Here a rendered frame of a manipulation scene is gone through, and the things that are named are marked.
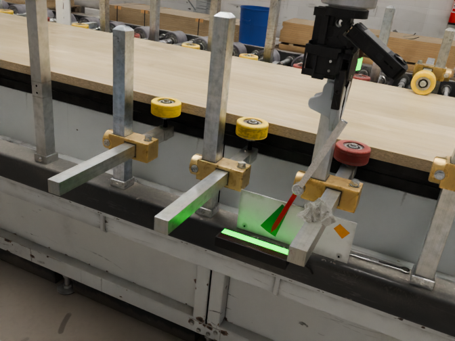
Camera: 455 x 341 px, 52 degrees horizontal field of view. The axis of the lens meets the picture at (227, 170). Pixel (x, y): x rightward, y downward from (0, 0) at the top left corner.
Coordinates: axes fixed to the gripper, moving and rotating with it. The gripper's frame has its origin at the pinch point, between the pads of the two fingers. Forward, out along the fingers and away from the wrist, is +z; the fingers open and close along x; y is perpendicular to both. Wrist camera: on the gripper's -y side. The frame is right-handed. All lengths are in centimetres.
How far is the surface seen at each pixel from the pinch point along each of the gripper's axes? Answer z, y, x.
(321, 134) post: 4.4, 3.5, -5.8
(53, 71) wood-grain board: 11, 92, -26
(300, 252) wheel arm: 15.4, -1.9, 20.0
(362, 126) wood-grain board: 11.2, -0.4, -39.9
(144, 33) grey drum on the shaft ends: 19, 145, -154
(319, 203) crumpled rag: 14.0, -0.7, 4.6
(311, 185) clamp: 15.5, 3.2, -5.0
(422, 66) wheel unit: 5, -10, -114
